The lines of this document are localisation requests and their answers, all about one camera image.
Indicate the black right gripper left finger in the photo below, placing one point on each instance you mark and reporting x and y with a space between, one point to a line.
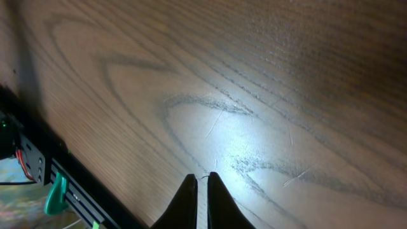
181 213

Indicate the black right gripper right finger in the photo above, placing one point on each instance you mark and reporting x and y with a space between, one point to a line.
222 211

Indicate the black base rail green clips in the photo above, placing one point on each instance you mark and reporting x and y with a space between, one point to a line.
46 160

